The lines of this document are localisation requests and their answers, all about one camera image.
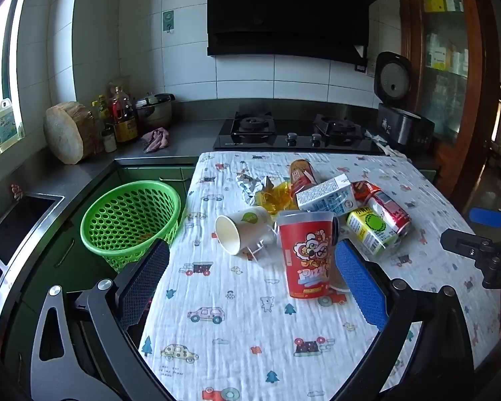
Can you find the white printed tablecloth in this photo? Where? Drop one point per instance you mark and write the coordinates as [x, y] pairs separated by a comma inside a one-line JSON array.
[[234, 334]]

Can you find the red drink can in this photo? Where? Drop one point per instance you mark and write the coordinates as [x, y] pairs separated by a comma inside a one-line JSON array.
[[390, 213]]

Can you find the steel pot with lid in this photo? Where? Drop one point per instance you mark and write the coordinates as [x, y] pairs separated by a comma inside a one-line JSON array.
[[154, 110]]

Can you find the small red white figure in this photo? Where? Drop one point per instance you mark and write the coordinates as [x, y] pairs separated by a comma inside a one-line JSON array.
[[16, 191]]

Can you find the orange tea bottle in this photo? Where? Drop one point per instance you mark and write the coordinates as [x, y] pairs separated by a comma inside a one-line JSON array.
[[301, 173]]

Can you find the green wall hook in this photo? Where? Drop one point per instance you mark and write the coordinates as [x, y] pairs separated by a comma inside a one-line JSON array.
[[168, 21]]

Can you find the white cloth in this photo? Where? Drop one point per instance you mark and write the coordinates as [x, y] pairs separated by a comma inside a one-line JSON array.
[[390, 150]]

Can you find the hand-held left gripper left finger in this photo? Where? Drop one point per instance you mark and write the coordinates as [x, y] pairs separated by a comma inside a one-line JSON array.
[[146, 280]]

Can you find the wall outlet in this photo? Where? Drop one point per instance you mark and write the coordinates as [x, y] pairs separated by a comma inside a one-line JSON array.
[[371, 68]]

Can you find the red snack packet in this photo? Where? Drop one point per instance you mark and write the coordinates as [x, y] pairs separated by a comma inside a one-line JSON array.
[[363, 190]]

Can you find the green perforated plastic basket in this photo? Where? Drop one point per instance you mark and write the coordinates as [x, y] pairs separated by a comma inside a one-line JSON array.
[[108, 217]]

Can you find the large cooking oil bottle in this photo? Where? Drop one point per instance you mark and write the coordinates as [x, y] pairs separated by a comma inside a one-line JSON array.
[[123, 121]]

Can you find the black gas stove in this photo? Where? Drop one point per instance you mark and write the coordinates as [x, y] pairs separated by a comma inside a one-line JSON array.
[[284, 133]]

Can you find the white paper cup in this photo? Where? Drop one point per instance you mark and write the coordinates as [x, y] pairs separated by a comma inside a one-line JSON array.
[[250, 221]]

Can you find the small white jar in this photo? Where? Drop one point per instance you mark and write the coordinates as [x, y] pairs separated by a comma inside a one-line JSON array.
[[109, 142]]

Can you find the silver foil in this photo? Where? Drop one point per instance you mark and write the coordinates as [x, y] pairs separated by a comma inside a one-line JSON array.
[[250, 186]]

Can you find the black range hood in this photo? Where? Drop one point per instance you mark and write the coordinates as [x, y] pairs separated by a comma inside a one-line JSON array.
[[284, 8]]

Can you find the wooden glass-door cabinet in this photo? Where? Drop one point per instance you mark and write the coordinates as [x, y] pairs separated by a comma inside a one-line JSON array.
[[480, 92]]

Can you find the green kitchen cabinet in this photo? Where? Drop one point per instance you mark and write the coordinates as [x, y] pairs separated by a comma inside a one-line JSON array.
[[58, 267]]

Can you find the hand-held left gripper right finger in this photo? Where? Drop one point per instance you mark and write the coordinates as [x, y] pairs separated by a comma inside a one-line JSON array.
[[359, 284]]

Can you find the green yellow-capped bottle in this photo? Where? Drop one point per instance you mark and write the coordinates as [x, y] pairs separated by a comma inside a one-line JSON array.
[[101, 110]]

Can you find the yellow plastic wrapper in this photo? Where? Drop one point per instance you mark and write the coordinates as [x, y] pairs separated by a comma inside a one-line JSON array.
[[273, 198]]

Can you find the black rice cooker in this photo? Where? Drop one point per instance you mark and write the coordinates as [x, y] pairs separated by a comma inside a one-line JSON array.
[[401, 125]]

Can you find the white blue milk carton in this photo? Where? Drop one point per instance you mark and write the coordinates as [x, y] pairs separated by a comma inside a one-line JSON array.
[[325, 198]]

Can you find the steel kitchen sink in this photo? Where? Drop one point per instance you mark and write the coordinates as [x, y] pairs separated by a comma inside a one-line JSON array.
[[21, 221]]

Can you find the red cartoon noodle cup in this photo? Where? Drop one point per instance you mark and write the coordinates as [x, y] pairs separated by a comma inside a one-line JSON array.
[[304, 275]]

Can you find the clear plastic cup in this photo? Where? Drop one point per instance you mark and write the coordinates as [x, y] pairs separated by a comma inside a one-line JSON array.
[[268, 255]]

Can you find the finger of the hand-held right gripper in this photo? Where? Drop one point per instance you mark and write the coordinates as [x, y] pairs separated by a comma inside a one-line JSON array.
[[463, 244], [488, 216]]

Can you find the round wooden cutting board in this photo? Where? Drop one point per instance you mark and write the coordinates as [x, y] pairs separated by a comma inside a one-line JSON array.
[[67, 133]]

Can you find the pink dish rag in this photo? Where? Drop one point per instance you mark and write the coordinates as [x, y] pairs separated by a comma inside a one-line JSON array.
[[155, 140]]

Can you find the white detergent bottle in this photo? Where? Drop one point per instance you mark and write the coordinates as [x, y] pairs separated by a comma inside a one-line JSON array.
[[5, 127]]

